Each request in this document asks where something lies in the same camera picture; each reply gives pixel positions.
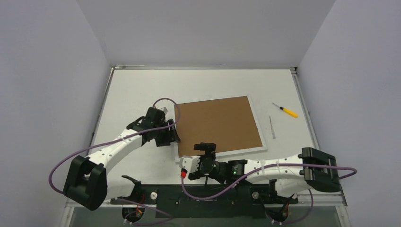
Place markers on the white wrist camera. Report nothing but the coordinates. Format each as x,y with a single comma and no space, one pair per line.
163,109
188,164

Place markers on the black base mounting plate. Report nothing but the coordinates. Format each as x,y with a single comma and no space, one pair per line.
244,200

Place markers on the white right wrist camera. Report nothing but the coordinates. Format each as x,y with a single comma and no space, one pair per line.
188,164

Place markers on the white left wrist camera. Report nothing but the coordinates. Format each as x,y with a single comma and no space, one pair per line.
163,109

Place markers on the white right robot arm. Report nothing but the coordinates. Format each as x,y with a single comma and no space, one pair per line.
310,169

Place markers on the yellow handle screwdriver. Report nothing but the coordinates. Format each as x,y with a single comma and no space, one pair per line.
287,111

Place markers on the aluminium table front rail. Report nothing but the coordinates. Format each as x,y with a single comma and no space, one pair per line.
332,199

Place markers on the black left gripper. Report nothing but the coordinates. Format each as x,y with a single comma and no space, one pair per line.
170,136

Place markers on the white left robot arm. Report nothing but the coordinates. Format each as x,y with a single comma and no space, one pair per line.
87,182

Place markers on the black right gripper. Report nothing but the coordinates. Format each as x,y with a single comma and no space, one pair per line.
204,153

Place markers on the white picture frame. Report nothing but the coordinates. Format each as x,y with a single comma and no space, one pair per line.
229,122

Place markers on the clear handle screwdriver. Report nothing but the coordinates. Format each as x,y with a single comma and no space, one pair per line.
272,128

